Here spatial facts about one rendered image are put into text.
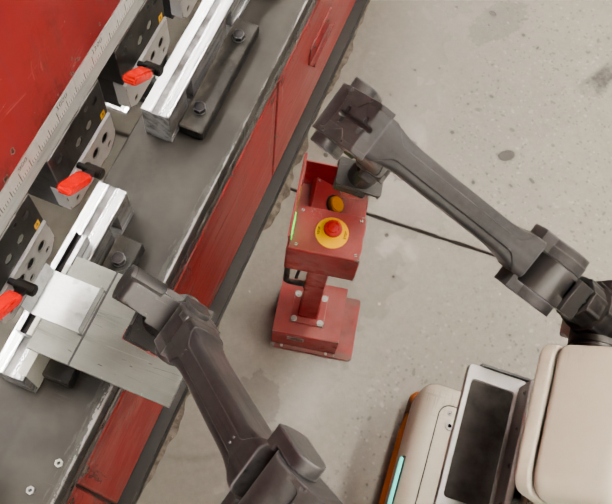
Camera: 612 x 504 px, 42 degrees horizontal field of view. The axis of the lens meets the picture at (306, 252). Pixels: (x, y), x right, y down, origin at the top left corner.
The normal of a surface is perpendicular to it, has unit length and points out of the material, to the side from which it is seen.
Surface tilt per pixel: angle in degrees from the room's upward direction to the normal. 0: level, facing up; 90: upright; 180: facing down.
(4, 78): 90
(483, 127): 0
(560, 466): 43
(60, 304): 0
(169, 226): 0
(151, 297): 36
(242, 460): 53
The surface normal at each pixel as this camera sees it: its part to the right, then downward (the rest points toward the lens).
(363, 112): -0.64, -0.40
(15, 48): 0.93, 0.36
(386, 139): 0.20, 0.27
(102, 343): 0.07, -0.38
